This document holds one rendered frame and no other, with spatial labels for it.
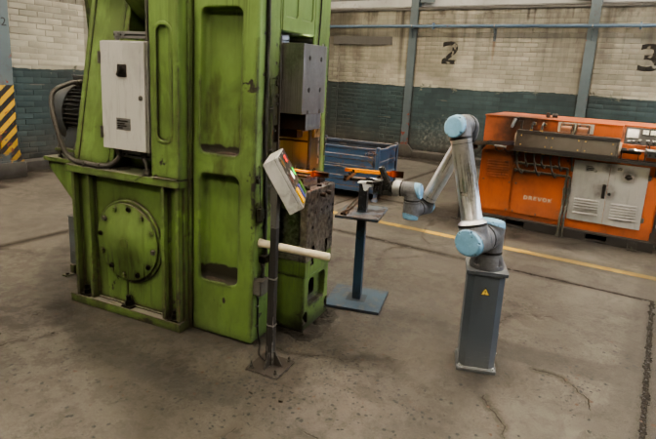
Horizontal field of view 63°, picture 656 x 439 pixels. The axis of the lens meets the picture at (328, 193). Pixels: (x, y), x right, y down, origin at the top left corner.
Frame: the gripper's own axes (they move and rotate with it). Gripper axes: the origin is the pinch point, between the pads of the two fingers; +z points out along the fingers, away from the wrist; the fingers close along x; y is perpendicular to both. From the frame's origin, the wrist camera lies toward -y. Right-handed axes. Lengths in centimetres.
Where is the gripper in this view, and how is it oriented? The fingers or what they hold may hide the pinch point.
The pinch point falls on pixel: (361, 179)
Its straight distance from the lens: 316.6
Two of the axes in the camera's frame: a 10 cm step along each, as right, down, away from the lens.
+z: -9.0, -1.4, 4.0
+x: 4.2, -1.8, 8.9
